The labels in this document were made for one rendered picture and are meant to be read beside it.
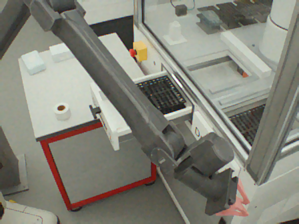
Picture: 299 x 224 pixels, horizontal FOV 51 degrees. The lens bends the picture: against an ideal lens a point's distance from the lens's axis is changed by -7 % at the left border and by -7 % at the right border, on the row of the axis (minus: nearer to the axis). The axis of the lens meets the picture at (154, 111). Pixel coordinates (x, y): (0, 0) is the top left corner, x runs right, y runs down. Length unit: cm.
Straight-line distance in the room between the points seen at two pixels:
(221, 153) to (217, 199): 13
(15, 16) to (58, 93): 87
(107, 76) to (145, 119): 11
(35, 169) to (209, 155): 179
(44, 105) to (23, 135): 100
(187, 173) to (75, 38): 35
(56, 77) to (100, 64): 105
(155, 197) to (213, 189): 139
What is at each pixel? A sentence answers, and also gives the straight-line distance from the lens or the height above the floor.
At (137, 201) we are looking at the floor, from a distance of 207.
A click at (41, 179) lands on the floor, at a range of 225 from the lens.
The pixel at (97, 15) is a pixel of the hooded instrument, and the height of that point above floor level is 86.
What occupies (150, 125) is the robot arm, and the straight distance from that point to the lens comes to 65.
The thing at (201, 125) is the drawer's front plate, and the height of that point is 91.
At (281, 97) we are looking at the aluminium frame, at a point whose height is 128.
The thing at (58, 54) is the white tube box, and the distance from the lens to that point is 178.
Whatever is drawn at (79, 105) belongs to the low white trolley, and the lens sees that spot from 152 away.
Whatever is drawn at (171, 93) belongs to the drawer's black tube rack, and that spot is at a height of 90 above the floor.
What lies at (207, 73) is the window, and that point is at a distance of 113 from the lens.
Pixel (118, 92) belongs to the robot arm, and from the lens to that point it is 66.
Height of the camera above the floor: 180
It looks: 45 degrees down
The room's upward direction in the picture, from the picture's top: straight up
